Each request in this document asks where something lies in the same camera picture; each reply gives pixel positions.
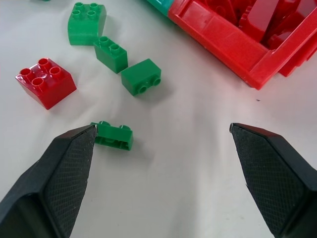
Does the green plastic bin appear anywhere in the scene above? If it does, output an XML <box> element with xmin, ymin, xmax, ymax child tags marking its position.
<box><xmin>142</xmin><ymin>0</ymin><xmax>177</xmax><ymax>17</ymax></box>

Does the green flat two-stud brick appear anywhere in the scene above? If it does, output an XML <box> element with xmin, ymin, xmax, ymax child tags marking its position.
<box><xmin>90</xmin><ymin>120</ymin><xmax>134</xmax><ymax>151</ymax></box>

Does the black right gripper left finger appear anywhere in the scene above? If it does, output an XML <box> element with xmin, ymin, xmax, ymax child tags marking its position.
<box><xmin>0</xmin><ymin>124</ymin><xmax>99</xmax><ymax>238</ymax></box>

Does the red plastic bin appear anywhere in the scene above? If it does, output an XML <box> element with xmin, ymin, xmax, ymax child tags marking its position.
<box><xmin>167</xmin><ymin>0</ymin><xmax>317</xmax><ymax>91</ymax></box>

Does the red four-stud toy brick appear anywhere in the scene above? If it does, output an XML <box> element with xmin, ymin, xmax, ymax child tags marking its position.
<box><xmin>14</xmin><ymin>58</ymin><xmax>77</xmax><ymax>110</ymax></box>

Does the green curved four-stud brick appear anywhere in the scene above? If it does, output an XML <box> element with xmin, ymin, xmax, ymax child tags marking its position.
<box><xmin>67</xmin><ymin>2</ymin><xmax>107</xmax><ymax>47</ymax></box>

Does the green two-stud toy brick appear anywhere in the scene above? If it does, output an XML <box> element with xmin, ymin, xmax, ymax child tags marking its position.
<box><xmin>120</xmin><ymin>58</ymin><xmax>162</xmax><ymax>98</ymax></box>
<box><xmin>93</xmin><ymin>36</ymin><xmax>129</xmax><ymax>74</ymax></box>

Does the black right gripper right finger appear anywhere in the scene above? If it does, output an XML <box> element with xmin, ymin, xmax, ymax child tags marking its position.
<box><xmin>229</xmin><ymin>122</ymin><xmax>317</xmax><ymax>238</ymax></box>

